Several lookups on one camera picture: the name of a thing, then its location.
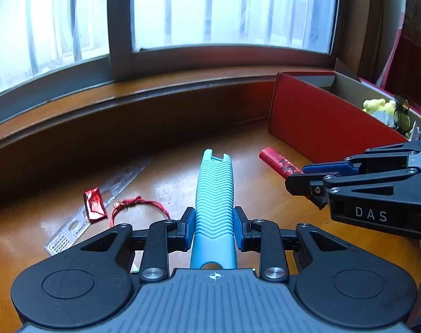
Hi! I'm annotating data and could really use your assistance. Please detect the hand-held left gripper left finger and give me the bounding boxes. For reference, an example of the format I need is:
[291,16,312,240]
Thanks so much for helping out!
[71,207,196,282]

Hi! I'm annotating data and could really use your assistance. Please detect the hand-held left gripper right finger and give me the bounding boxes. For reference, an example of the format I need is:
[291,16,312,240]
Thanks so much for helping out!
[233,206,357,282]

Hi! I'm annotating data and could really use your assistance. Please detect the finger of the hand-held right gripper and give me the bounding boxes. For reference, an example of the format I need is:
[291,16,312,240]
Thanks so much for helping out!
[302,141,421,181]
[285,167,421,211]

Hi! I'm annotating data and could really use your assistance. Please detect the light blue ribbed tool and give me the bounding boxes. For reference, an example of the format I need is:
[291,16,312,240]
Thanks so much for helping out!
[190,149,238,271]

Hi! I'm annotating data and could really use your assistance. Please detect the red cardboard box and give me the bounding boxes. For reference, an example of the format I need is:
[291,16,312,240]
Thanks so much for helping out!
[268,58,421,164]

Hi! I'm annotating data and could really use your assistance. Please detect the wooden desktop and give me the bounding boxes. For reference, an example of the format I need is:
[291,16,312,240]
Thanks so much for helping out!
[0,117,421,287]

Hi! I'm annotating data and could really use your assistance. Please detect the red printed tube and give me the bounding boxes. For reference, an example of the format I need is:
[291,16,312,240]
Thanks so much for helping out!
[259,147,305,180]

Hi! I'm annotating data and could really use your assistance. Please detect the crumpled silver wrapper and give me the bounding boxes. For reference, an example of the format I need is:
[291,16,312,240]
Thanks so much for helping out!
[373,110,395,126]

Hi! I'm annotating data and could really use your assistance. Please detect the yellow plush toy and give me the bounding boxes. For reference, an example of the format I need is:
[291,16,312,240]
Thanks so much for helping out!
[362,97,397,115]

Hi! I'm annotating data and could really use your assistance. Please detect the dark-framed glasses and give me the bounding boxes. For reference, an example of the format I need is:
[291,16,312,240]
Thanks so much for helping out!
[392,94,413,135]

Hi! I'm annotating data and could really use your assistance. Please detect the red foil wrapper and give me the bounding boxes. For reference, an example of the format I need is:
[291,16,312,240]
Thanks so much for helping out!
[83,187,107,222]

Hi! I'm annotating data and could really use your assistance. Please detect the clear plastic stencil ruler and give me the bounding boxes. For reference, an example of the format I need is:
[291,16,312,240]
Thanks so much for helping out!
[44,159,153,257]

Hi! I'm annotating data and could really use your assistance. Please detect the red string bracelet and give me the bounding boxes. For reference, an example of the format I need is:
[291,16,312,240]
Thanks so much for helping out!
[110,196,170,228]

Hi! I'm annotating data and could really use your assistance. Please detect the grey window frame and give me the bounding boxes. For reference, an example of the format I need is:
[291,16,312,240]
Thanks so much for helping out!
[0,0,343,120]

